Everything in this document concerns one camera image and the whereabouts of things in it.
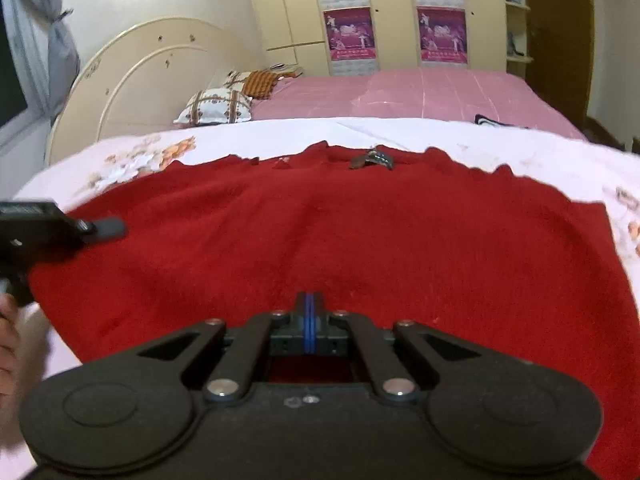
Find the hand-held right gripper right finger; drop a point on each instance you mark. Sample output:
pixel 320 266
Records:
pixel 316 322

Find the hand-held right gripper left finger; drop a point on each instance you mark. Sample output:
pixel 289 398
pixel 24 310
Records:
pixel 303 322

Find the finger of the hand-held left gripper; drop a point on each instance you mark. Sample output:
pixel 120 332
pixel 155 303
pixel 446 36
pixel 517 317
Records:
pixel 107 228

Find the red sequined sweater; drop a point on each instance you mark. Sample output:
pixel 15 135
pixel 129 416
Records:
pixel 400 240

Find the person's left hand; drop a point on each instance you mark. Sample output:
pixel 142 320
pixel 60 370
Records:
pixel 6 360

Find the cream rounded headboard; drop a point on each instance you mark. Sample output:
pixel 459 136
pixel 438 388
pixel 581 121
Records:
pixel 140 75

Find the white patterned pillow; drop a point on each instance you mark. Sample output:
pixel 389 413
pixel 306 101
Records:
pixel 215 106

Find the dark window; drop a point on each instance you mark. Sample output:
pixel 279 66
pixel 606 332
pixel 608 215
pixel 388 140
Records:
pixel 10 70

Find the grey curtain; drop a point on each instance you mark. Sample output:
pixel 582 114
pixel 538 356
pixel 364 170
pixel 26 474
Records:
pixel 62 55

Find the cream patterned pillow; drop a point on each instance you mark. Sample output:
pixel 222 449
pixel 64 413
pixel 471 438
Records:
pixel 237 80

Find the white floral bedsheet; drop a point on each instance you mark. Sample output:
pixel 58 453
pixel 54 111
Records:
pixel 375 132

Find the orange striped pillow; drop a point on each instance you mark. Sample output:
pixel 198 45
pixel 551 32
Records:
pixel 265 84

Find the pink bedsheet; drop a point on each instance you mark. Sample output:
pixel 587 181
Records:
pixel 400 95

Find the cream wardrobe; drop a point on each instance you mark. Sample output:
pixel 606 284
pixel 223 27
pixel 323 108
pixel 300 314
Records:
pixel 295 5

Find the dark shelf item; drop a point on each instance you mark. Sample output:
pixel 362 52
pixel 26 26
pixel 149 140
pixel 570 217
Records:
pixel 515 46

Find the cream open shelf unit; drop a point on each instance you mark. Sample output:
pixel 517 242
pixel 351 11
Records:
pixel 517 20

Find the brown wooden door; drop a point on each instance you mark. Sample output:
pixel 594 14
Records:
pixel 560 35

